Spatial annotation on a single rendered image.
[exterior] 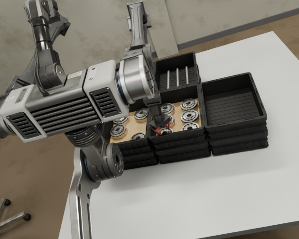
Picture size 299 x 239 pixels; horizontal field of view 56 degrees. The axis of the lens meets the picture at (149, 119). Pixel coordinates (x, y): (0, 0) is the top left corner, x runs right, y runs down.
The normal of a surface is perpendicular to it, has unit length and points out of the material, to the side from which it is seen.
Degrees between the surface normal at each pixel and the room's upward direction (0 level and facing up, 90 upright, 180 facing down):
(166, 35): 90
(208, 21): 90
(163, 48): 90
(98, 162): 90
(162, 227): 0
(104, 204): 0
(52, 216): 0
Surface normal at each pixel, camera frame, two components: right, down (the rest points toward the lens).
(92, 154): 0.03, 0.65
